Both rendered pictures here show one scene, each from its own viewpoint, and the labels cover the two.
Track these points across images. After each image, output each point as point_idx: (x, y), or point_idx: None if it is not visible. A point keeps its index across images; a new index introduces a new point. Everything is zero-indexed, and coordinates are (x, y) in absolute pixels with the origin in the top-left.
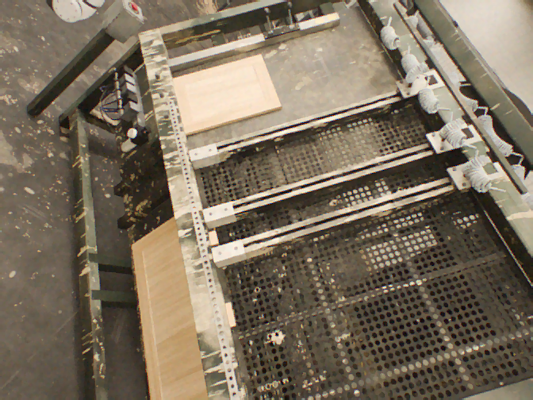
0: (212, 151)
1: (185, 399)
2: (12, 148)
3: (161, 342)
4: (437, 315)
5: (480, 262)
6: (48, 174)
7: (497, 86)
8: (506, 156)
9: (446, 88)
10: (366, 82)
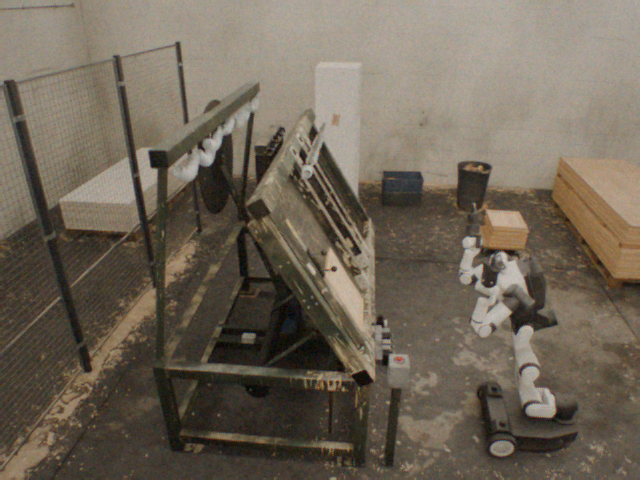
0: (363, 272)
1: None
2: (401, 427)
3: None
4: (323, 166)
5: None
6: (376, 416)
7: (216, 114)
8: (223, 123)
9: (291, 144)
10: (294, 196)
